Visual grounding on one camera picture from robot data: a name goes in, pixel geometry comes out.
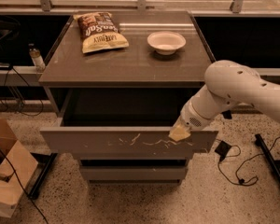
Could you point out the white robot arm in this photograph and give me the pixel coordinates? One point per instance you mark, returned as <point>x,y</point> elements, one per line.
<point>226,84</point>

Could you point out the grey lower drawer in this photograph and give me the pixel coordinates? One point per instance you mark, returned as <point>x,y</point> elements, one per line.
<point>166,171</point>

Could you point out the black stand base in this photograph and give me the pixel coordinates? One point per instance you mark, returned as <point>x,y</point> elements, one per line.
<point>44,164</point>
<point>274,164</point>

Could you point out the sea salt chip bag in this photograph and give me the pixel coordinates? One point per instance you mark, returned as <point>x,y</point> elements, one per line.
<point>99,32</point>

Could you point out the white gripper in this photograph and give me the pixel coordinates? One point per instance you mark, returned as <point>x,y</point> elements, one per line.
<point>189,117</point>

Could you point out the cardboard box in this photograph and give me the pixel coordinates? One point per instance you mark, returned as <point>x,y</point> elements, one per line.
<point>17,166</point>

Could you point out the grey drawer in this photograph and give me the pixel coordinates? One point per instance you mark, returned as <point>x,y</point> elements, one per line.
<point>124,143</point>
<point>166,171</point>

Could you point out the black stand base right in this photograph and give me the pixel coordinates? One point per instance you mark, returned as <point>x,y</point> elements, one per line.
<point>274,164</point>

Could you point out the white bowl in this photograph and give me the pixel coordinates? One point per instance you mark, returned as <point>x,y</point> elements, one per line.
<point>166,42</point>

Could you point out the small clear bottle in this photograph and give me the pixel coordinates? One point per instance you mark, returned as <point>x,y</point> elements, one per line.
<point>36,58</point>

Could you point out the black stand base left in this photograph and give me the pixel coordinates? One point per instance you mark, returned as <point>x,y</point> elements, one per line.
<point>44,164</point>

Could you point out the grey drawer cabinet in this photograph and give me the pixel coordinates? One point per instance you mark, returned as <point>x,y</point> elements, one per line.
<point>135,86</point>

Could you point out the black device on ledge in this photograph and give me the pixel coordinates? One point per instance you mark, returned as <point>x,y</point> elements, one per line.
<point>5,66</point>

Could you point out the grey top drawer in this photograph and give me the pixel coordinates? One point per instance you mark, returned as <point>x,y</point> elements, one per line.
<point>124,143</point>

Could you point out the black power adapter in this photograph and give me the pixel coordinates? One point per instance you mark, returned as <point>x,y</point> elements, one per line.
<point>222,150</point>

